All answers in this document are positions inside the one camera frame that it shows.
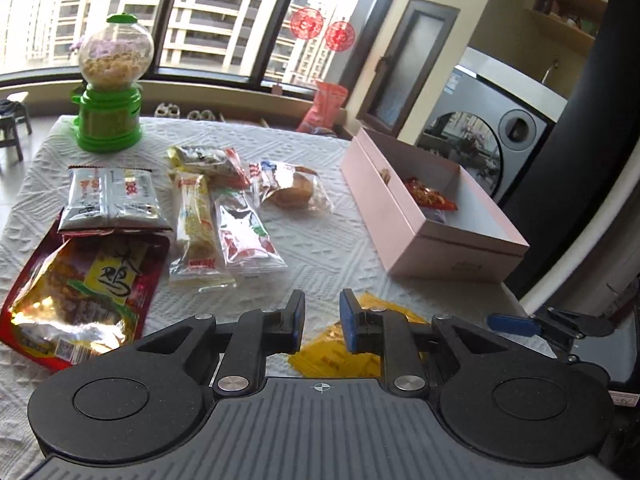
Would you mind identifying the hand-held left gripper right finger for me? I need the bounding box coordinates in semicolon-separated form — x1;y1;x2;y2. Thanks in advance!
339;288;506;395

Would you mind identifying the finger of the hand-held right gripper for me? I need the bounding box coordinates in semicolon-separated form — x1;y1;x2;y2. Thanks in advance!
487;307;571;348

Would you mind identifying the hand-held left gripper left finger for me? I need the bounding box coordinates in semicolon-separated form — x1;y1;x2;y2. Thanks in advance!
131;290;307;398

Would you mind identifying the clear red green snack packet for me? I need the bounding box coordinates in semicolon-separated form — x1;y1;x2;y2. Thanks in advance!
214;189;289;275

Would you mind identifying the pink cardboard box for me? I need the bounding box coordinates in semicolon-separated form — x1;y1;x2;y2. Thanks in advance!
340;127;531;279

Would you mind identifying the clear bread packet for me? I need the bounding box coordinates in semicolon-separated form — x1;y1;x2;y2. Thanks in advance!
248;160;334;214

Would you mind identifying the long yellow cracker packet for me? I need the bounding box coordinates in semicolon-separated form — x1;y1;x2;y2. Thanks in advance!
168;172;237;292

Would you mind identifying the small red snack packet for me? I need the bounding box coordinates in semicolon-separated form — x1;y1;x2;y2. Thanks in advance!
402;176;459;211

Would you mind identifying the yellow red mixed snack packet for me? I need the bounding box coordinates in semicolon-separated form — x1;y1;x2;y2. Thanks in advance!
166;144;252;190

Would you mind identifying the white embossed tablecloth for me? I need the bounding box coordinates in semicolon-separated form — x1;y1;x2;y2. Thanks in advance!
0;114;551;480

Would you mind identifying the dark curved panel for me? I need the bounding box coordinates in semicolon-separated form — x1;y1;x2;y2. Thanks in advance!
500;0;640;301

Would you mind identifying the orange plastic bag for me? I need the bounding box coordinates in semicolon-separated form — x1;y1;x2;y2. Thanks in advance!
297;80;349;136

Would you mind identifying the grey washing machine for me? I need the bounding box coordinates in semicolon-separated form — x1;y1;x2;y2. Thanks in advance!
417;46;568;206

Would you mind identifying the silver snack packet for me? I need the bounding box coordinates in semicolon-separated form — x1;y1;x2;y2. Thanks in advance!
57;165;173;235

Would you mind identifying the large red snack bag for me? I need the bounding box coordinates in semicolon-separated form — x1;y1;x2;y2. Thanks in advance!
0;230;172;372

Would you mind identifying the grey framed glass door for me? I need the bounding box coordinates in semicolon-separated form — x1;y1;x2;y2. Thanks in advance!
356;0;461;138

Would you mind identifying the green candy dispenser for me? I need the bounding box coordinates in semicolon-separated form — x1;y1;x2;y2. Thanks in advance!
71;12;153;153

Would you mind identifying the red paper window decoration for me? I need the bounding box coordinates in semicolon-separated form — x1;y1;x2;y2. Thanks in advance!
324;20;356;51
290;7;326;38

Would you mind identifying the dark small stool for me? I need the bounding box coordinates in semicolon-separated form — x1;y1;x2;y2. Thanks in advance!
0;92;33;162

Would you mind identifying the wooden wall shelf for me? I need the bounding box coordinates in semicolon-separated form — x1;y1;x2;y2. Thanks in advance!
525;0;608;56

